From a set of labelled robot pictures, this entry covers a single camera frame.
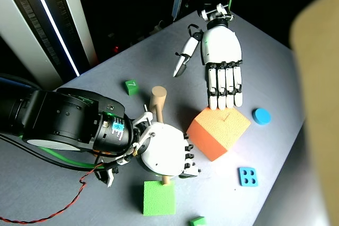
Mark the white black equipment tower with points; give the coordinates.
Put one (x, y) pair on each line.
(74, 11)

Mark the small green block letter Y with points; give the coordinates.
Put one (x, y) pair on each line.
(197, 222)

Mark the small green cube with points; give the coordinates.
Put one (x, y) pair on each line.
(131, 87)

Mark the beige blurred panel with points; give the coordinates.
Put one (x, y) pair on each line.
(320, 77)

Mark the large orange foam cube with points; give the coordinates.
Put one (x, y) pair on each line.
(212, 136)

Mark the grey table cloth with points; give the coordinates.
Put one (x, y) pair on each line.
(265, 72)

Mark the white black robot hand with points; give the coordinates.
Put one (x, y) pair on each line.
(221, 46)
(164, 149)

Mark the blue round disc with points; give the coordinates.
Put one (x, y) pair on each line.
(261, 116)

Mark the large green foam cube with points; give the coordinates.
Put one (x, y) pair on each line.
(159, 199)

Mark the blue four-hole square block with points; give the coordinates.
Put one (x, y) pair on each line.
(248, 176)

